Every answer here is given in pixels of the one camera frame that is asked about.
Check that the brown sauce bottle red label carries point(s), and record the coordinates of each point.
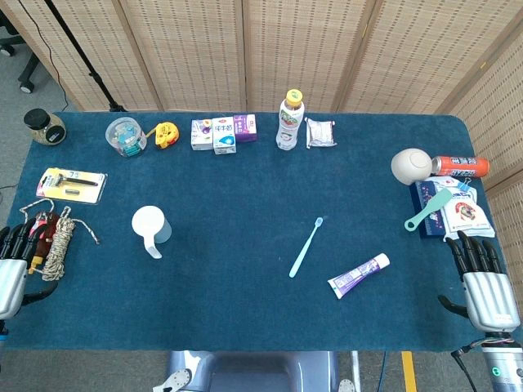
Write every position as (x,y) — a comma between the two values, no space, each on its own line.
(46,232)

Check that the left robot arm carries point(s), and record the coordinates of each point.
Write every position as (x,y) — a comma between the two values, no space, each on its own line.
(2,332)

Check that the white snack bag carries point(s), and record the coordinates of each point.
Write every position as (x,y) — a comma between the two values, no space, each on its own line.
(466,216)

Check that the teal rice spoon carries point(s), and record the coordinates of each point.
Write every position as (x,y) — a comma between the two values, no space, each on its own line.
(429,210)

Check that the bamboo folding screen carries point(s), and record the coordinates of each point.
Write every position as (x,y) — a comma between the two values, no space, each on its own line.
(196,49)

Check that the purple white toothpaste tube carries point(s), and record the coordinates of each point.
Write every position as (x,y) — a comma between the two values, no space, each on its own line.
(355,275)

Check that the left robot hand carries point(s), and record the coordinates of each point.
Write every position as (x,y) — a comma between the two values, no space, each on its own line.
(10,286)

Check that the black office chair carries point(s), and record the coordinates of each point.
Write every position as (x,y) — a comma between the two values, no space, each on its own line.
(24,69)

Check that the dark blue patterned box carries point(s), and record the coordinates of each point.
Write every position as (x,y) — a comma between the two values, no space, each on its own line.
(423,194)

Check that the razor in yellow blister pack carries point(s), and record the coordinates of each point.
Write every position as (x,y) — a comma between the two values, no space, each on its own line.
(71,185)

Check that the grey blue robot torso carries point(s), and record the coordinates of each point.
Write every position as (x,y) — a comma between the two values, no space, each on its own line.
(253,371)

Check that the white purple milk carton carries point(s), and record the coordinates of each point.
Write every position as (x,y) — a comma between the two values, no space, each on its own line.
(201,134)

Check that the white plastic packet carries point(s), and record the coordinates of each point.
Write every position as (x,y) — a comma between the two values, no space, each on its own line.
(441,183)

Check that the silver snack packet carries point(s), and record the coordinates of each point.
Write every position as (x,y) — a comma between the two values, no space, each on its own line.
(321,132)

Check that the glass jar black lid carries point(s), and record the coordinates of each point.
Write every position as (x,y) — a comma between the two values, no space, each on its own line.
(46,128)

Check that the clear plastic jar of clips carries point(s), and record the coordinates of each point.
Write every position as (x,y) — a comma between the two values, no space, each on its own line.
(124,136)

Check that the yellow tape measure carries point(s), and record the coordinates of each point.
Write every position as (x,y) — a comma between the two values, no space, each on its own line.
(167,134)

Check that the blue table cloth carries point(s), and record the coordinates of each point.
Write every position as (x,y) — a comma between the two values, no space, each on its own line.
(229,294)

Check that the yellow floor tape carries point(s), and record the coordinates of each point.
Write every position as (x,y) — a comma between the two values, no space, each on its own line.
(408,371)

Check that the beige upturned bowl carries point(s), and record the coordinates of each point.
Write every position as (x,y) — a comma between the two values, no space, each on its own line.
(410,167)

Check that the orange spray can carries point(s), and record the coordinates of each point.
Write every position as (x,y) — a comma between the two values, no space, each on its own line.
(461,166)

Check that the blue binder clip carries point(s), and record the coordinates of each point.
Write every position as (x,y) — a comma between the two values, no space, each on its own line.
(461,185)

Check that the black tripod stand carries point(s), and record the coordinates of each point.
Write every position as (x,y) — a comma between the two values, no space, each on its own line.
(86,65)

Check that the drink bottle yellow cap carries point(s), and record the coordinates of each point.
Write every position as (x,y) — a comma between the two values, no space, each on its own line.
(289,122)

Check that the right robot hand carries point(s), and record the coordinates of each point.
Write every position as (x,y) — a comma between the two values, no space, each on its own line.
(492,300)

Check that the white blue milk carton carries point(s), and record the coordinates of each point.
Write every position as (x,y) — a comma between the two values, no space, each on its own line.
(224,136)

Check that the light blue toothbrush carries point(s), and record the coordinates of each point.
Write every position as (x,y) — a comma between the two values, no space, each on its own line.
(304,249)

